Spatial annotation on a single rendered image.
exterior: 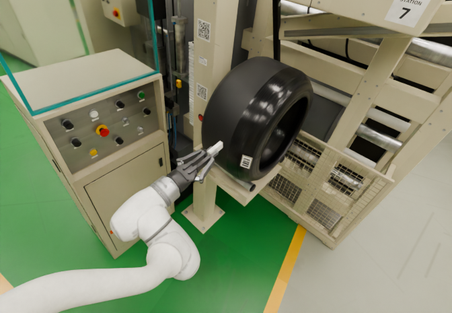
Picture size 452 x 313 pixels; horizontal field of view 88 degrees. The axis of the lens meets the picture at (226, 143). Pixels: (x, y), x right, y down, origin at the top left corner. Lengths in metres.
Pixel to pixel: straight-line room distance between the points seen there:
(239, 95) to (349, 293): 1.71
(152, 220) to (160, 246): 0.08
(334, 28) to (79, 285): 1.18
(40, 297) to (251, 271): 1.61
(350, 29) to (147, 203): 1.01
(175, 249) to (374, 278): 1.85
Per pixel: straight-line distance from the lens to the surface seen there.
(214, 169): 1.28
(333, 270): 2.19
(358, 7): 1.03
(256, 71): 0.95
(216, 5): 1.01
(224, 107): 0.90
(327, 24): 1.21
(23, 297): 0.50
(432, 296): 2.55
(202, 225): 2.06
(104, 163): 1.34
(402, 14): 1.00
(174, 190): 0.76
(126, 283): 0.60
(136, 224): 0.73
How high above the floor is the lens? 1.84
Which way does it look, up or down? 43 degrees down
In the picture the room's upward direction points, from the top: 8 degrees clockwise
